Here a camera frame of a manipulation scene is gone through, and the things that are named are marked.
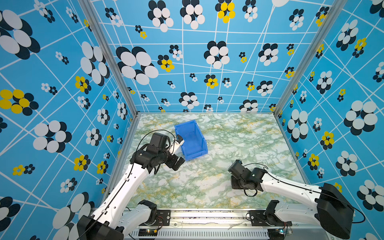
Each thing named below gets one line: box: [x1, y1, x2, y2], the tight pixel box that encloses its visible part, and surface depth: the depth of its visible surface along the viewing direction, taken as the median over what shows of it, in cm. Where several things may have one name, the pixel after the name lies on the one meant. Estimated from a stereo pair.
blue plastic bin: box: [174, 119, 208, 161], surface depth 104 cm
